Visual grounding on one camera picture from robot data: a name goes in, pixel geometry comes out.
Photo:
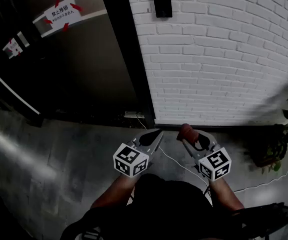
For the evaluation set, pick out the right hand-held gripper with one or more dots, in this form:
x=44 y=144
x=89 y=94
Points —
x=215 y=164

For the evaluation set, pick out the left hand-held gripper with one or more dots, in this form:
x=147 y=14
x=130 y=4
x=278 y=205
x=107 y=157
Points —
x=131 y=159

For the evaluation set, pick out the reddish brown cloth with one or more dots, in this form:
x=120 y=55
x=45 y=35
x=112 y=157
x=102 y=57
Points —
x=187 y=133

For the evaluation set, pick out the black wall access panel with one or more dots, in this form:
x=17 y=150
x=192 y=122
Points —
x=161 y=1

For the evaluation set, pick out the person's right forearm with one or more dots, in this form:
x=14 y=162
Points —
x=225 y=194

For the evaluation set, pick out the person's left forearm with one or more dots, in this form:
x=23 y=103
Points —
x=113 y=191

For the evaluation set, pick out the metal door floor hinge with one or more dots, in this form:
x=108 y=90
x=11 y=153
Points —
x=133 y=114

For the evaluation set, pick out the person's black shirt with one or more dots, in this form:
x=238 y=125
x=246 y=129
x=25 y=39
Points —
x=163 y=209

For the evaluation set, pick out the green potted plant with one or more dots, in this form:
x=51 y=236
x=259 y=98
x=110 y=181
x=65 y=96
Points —
x=284 y=139

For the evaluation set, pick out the dark glass door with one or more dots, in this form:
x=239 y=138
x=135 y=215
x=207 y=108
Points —
x=83 y=71

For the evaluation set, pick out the black door with white strip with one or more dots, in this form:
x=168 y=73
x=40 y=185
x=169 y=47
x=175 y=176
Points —
x=8 y=89

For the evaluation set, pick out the large white taped paper sign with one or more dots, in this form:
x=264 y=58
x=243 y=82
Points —
x=62 y=12

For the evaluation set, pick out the small white taped paper sign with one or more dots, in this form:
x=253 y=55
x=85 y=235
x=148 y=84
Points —
x=13 y=47

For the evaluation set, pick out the black door frame post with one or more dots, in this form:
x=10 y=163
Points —
x=126 y=46

